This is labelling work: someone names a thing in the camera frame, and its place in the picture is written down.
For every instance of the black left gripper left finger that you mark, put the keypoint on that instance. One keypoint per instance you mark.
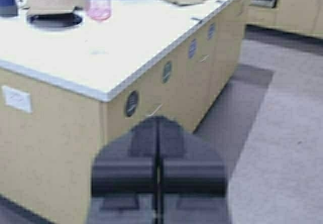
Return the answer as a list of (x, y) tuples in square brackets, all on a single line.
[(122, 177)]

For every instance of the wooden island cabinet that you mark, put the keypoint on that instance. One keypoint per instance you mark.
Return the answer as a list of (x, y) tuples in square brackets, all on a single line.
[(79, 80)]

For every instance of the green round cabinet sticker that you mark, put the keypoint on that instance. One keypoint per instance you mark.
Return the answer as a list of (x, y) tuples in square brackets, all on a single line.
[(167, 71)]

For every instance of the dark round cabinet sticker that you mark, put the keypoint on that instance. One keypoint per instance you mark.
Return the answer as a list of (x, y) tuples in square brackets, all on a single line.
[(131, 103)]

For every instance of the black round trash opening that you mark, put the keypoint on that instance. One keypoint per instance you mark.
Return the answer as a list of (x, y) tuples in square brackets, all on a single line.
[(54, 21)]

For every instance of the white label plate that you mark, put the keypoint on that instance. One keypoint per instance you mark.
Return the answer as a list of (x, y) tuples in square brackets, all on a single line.
[(17, 99)]

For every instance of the metal cabinet drawer handle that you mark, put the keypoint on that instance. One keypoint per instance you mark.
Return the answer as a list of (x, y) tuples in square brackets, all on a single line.
[(153, 109)]

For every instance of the dark blue water bottle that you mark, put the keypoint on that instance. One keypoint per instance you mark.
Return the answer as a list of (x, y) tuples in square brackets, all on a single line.
[(9, 8)]

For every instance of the wine glass with pink residue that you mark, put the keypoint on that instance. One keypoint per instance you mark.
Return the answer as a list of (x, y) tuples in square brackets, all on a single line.
[(98, 10)]

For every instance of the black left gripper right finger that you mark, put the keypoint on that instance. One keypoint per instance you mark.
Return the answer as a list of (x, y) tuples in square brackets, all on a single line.
[(194, 177)]

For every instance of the blue round cabinet sticker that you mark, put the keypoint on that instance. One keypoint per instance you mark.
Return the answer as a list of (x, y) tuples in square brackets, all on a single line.
[(192, 48)]

